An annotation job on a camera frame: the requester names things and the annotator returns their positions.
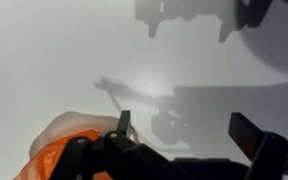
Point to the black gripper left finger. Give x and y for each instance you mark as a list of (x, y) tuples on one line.
[(124, 153)]

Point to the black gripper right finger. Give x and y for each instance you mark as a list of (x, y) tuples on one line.
[(270, 153)]

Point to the orange plastic bag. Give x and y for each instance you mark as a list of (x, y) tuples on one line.
[(50, 150)]

